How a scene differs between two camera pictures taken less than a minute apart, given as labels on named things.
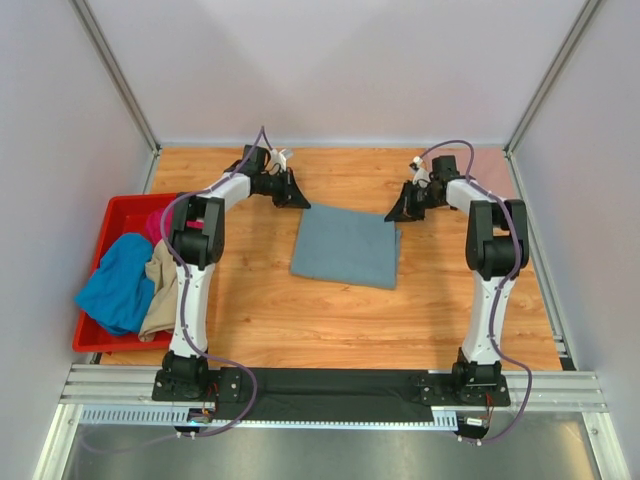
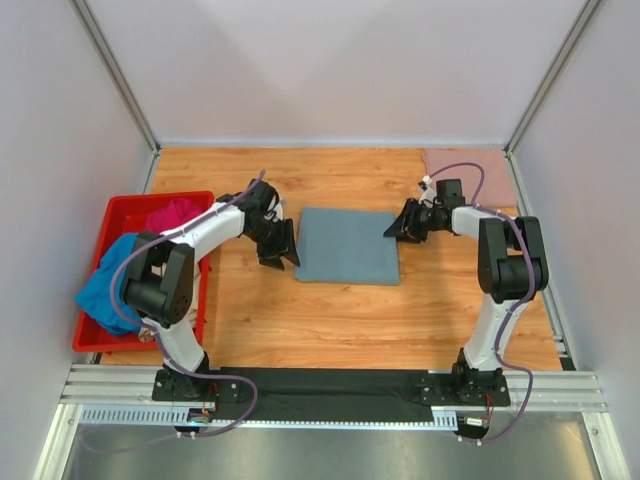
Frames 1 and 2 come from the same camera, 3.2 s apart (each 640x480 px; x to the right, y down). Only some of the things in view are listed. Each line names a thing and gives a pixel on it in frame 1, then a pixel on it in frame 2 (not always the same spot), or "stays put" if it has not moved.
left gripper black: [288, 188] → [276, 240]
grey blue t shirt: [348, 246] stays put
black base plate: [334, 395] stays put
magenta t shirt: [153, 224] stays put
